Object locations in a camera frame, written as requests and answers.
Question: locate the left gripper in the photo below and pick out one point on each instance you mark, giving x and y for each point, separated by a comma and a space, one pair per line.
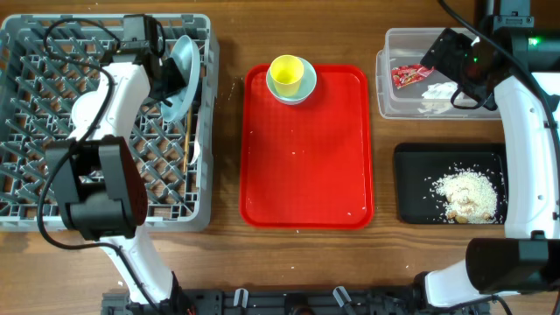
178, 80

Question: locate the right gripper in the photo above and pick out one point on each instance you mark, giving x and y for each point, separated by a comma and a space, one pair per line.
458, 44

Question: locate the light blue plate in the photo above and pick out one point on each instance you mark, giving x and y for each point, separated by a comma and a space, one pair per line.
186, 57

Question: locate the white napkin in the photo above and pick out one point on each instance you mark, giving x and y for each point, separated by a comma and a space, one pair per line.
437, 98

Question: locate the red snack wrapper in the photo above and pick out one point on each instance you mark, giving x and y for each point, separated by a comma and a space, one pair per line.
402, 76

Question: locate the wooden chopstick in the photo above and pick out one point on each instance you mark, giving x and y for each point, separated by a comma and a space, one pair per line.
188, 132

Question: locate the white plastic fork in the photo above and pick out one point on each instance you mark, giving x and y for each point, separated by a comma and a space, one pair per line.
196, 145

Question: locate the rice food waste pile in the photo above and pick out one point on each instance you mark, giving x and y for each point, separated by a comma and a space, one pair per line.
468, 194

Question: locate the yellow plastic cup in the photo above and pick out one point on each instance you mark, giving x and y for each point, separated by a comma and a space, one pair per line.
287, 72

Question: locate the small green bowl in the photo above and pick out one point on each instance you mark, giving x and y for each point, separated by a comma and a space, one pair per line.
307, 85

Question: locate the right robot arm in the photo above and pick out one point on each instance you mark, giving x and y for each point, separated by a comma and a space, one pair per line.
526, 259

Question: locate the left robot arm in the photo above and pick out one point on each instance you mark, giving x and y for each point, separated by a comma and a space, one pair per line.
97, 186

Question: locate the grey dishwasher rack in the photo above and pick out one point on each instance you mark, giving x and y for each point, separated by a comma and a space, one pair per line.
44, 71

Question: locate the clear plastic bin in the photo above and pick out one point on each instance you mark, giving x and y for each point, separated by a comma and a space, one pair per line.
407, 46

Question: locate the black plastic tray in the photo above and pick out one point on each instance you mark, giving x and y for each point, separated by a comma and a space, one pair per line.
418, 167

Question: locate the red plastic tray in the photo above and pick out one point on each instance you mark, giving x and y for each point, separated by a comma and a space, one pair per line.
307, 165

